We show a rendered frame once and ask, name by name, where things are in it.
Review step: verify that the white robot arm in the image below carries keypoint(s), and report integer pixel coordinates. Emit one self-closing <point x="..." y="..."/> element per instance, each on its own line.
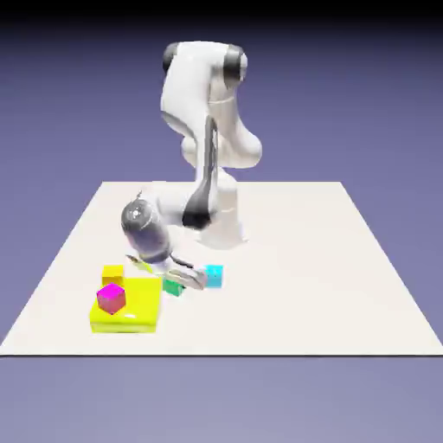
<point x="200" y="104"/>

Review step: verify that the small cyan cube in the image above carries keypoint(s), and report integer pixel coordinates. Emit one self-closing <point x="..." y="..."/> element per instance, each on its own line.
<point x="214" y="276"/>

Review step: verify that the small yellow cube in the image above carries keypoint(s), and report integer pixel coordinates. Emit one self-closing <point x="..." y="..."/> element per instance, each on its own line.
<point x="112" y="271"/>

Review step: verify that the large yellow box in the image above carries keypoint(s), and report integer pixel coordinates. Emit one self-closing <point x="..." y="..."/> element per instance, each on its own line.
<point x="138" y="304"/>

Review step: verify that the small magenta cube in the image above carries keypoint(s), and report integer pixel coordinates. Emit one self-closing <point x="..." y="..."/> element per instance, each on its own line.
<point x="111" y="298"/>

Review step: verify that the small green cube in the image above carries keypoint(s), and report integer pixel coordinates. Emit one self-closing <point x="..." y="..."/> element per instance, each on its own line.
<point x="172" y="287"/>

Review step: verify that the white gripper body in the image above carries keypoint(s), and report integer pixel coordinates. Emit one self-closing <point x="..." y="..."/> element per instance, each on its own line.
<point x="188" y="277"/>

